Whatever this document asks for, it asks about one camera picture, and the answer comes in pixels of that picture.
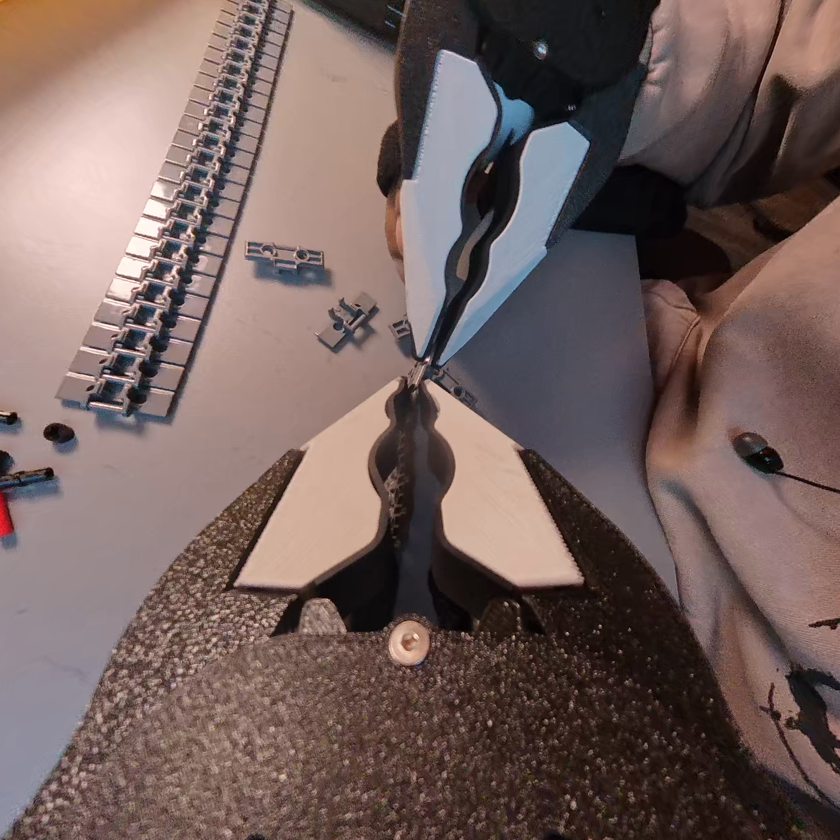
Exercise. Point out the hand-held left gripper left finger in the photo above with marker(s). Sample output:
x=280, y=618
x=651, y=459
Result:
x=315, y=518

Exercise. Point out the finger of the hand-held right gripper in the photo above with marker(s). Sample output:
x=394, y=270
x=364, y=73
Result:
x=538, y=197
x=439, y=197

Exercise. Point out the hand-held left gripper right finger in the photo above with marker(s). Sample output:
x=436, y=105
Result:
x=505, y=518

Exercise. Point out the grey toy track belt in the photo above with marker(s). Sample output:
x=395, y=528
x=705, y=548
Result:
x=170, y=253
x=396, y=489

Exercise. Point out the double grey track link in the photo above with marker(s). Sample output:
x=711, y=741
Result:
x=285, y=256

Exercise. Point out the pile of small building pieces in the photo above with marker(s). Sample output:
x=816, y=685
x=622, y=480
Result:
x=29, y=476

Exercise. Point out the person's right forearm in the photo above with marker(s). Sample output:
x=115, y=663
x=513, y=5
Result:
x=722, y=98

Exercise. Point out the grey desk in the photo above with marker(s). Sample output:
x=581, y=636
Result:
x=98, y=590

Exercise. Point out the person's right hand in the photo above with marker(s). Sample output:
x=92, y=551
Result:
x=394, y=226

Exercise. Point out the black chair armrest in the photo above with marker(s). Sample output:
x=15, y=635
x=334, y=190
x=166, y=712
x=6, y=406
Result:
x=643, y=197

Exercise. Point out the person's beige hoodie torso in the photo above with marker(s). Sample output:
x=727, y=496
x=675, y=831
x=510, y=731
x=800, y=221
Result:
x=754, y=525

